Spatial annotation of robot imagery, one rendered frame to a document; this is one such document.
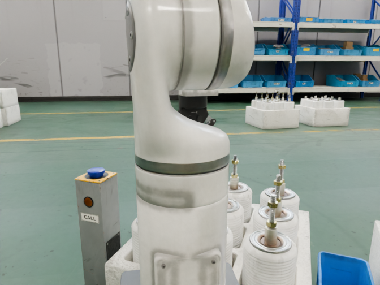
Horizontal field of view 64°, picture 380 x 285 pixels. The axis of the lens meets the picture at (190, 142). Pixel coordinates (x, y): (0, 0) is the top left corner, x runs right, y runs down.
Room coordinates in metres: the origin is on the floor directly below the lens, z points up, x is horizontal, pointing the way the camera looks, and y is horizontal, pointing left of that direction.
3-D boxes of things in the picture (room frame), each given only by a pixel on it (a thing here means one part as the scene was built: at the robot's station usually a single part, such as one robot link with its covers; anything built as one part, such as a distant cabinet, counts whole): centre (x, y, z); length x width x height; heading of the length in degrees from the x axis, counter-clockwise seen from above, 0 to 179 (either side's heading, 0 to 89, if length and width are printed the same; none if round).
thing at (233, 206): (0.65, -0.08, 0.25); 0.08 x 0.08 x 0.01
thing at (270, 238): (0.50, -0.15, 0.26); 0.02 x 0.02 x 0.03
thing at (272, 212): (0.50, -0.15, 0.31); 0.01 x 0.01 x 0.08
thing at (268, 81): (5.58, -1.46, 0.36); 0.50 x 0.38 x 0.21; 9
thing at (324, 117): (3.21, -1.39, 0.09); 0.39 x 0.39 x 0.18; 11
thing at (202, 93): (0.78, -0.01, 0.53); 0.11 x 0.09 x 0.06; 17
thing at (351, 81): (5.74, -2.82, 0.36); 0.50 x 0.38 x 0.21; 7
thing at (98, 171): (0.68, 0.22, 0.32); 0.04 x 0.04 x 0.02
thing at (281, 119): (3.08, -0.83, 0.09); 0.39 x 0.39 x 0.18; 15
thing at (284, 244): (0.50, -0.15, 0.25); 0.08 x 0.08 x 0.01
